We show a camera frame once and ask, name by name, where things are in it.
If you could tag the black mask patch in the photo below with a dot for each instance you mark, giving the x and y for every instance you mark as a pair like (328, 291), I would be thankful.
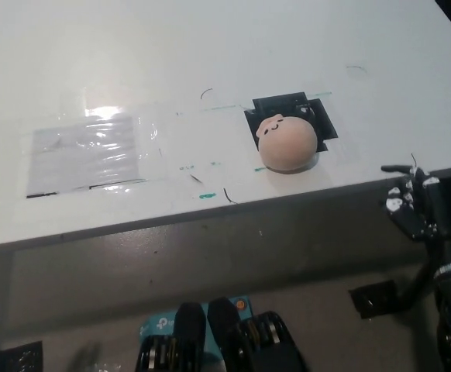
(320, 116)

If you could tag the teal router box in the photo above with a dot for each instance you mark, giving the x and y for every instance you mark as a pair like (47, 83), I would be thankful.
(159, 321)

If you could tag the clear plastic covered paper sheet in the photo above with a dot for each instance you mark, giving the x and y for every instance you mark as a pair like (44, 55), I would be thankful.
(86, 155)

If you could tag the pink dumpling toy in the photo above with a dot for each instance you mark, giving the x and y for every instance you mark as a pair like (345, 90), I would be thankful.
(287, 145)

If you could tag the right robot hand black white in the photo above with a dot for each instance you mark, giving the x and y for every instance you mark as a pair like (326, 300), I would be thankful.
(413, 222)

